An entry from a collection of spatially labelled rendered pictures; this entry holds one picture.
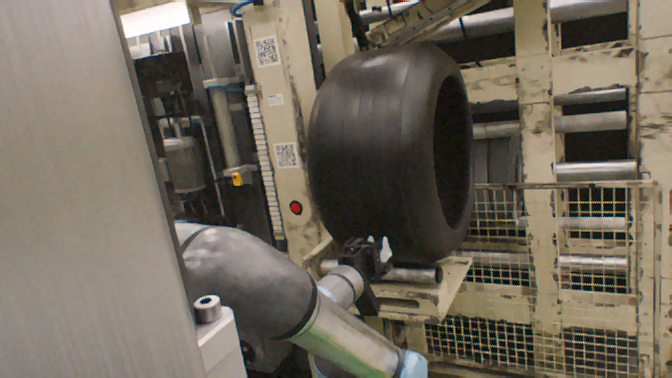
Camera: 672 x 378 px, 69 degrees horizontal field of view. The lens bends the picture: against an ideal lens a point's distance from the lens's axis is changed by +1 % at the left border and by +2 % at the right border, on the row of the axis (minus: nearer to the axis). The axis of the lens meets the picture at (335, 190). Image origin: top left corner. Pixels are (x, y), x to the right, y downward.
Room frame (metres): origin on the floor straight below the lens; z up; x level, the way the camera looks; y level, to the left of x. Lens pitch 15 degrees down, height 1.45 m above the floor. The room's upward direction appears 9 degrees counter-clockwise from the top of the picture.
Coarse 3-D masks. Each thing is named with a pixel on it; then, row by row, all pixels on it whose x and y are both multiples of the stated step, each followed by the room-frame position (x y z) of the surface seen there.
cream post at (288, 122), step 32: (288, 0) 1.39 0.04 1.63; (256, 32) 1.38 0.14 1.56; (288, 32) 1.36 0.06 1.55; (256, 64) 1.39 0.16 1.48; (288, 64) 1.34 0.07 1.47; (288, 96) 1.35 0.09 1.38; (288, 128) 1.36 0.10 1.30; (288, 192) 1.38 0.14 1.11; (288, 224) 1.39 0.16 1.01; (320, 224) 1.35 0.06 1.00
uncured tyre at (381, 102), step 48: (384, 48) 1.26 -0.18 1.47; (432, 48) 1.22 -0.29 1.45; (336, 96) 1.13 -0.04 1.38; (384, 96) 1.06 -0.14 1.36; (432, 96) 1.09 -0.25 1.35; (336, 144) 1.07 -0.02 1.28; (384, 144) 1.02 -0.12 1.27; (432, 144) 1.05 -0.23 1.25; (336, 192) 1.07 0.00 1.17; (384, 192) 1.01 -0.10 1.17; (432, 192) 1.03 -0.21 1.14; (336, 240) 1.13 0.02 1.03; (432, 240) 1.05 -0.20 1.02
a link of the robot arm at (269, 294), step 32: (192, 256) 0.51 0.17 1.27; (224, 256) 0.51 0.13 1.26; (256, 256) 0.52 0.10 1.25; (192, 288) 0.50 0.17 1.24; (224, 288) 0.49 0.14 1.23; (256, 288) 0.50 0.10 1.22; (288, 288) 0.51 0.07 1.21; (256, 320) 0.50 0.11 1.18; (288, 320) 0.51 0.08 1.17; (320, 320) 0.55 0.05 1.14; (352, 320) 0.61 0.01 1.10; (320, 352) 0.58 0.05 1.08; (352, 352) 0.60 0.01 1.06; (384, 352) 0.65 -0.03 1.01
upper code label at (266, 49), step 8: (256, 40) 1.38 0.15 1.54; (264, 40) 1.37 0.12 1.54; (272, 40) 1.36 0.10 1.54; (256, 48) 1.39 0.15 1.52; (264, 48) 1.37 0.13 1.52; (272, 48) 1.36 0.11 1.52; (256, 56) 1.39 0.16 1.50; (264, 56) 1.38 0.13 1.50; (272, 56) 1.36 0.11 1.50; (264, 64) 1.38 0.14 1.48; (272, 64) 1.37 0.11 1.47
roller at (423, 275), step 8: (320, 264) 1.27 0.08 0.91; (328, 264) 1.25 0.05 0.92; (336, 264) 1.24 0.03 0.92; (400, 264) 1.16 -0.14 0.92; (408, 264) 1.15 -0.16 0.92; (320, 272) 1.26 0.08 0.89; (328, 272) 1.24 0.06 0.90; (392, 272) 1.15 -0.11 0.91; (400, 272) 1.14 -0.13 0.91; (408, 272) 1.13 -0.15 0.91; (416, 272) 1.12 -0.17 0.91; (424, 272) 1.11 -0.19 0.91; (432, 272) 1.10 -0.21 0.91; (440, 272) 1.11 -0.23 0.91; (400, 280) 1.15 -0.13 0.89; (408, 280) 1.13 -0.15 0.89; (416, 280) 1.12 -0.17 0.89; (424, 280) 1.11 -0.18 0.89; (432, 280) 1.10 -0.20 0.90; (440, 280) 1.10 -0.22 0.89
